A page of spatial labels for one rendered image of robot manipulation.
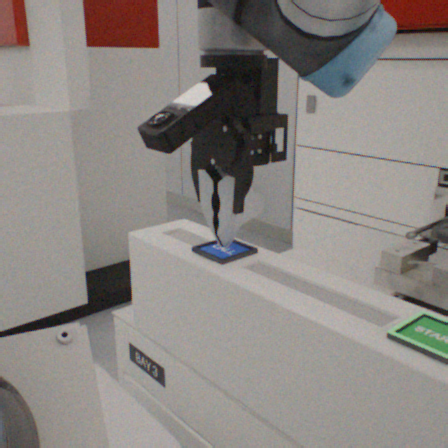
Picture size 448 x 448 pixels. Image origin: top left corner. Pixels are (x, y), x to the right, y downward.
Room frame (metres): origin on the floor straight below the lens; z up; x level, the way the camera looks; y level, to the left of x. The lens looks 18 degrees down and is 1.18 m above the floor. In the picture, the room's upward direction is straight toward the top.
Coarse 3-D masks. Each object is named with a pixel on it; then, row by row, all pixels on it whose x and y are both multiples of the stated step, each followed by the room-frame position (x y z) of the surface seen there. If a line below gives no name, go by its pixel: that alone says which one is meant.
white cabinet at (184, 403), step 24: (120, 336) 0.67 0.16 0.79; (144, 336) 0.62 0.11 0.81; (120, 360) 0.67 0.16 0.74; (144, 360) 0.62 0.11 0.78; (168, 360) 0.58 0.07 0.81; (120, 384) 0.68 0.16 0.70; (144, 384) 0.62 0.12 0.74; (168, 384) 0.58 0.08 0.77; (192, 384) 0.54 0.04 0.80; (168, 408) 0.58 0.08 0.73; (192, 408) 0.54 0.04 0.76; (216, 408) 0.50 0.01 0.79; (240, 408) 0.47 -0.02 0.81; (192, 432) 0.54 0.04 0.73; (216, 432) 0.50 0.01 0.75; (240, 432) 0.47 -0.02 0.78; (264, 432) 0.44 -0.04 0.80
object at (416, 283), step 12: (384, 276) 0.70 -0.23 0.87; (396, 276) 0.69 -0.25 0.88; (408, 276) 0.68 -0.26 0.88; (420, 276) 0.68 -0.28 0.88; (396, 288) 0.68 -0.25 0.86; (408, 288) 0.67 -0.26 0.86; (420, 288) 0.66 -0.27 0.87; (432, 288) 0.64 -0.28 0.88; (432, 300) 0.64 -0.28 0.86; (444, 300) 0.63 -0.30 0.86
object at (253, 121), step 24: (216, 72) 0.57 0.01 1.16; (240, 72) 0.56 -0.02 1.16; (264, 72) 0.58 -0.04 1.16; (264, 96) 0.58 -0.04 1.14; (216, 120) 0.55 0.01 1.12; (240, 120) 0.54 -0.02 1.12; (264, 120) 0.55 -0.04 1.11; (192, 144) 0.58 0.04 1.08; (216, 144) 0.55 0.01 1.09; (240, 144) 0.54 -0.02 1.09; (264, 144) 0.57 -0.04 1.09
